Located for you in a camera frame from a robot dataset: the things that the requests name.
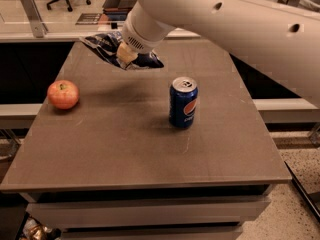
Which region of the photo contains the lower white drawer front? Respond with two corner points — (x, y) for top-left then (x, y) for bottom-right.
(61, 226), (242, 240)

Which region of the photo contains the blue chip bag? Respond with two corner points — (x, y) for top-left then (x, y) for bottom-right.
(80, 31), (164, 70)

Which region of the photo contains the blue Pepsi can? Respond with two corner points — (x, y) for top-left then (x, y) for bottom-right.
(169, 76), (198, 129)

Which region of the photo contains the red apple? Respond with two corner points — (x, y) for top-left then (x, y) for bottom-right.
(47, 80), (79, 110)

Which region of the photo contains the upper white drawer front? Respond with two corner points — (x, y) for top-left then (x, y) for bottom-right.
(27, 196), (270, 229)

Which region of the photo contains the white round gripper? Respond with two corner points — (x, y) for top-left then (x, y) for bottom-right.
(116, 12), (167, 65)

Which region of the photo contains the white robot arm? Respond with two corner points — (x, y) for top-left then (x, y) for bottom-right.
(122, 0), (320, 107)

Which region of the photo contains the white drawer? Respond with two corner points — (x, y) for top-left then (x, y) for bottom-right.
(27, 196), (270, 229)
(61, 226), (242, 240)

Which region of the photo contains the left metal glass post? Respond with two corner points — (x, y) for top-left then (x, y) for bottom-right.
(20, 0), (48, 38)

